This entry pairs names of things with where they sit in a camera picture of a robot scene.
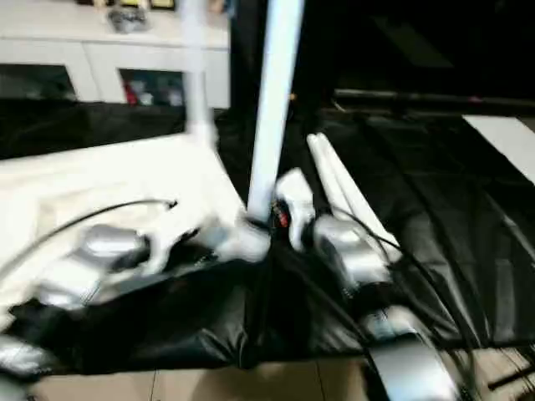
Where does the white glass-door cabinet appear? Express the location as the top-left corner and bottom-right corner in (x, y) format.
(0, 0), (232, 110)

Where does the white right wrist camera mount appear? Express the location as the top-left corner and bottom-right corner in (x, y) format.
(274, 168), (318, 252)

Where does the white board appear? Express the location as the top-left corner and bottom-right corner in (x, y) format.
(461, 115), (535, 185)

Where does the black table mat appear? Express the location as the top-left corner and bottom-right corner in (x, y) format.
(0, 98), (535, 375)

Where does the black rod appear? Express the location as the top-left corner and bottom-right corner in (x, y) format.
(334, 89), (482, 104)

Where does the white plastic table top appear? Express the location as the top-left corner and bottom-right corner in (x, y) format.
(0, 124), (273, 331)

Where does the black stand leg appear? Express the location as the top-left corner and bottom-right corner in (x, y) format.
(487, 366), (535, 390)

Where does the white plastic table leg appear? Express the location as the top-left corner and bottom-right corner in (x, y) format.
(313, 132), (403, 252)
(306, 133), (377, 226)
(233, 0), (307, 261)
(179, 0), (222, 146)

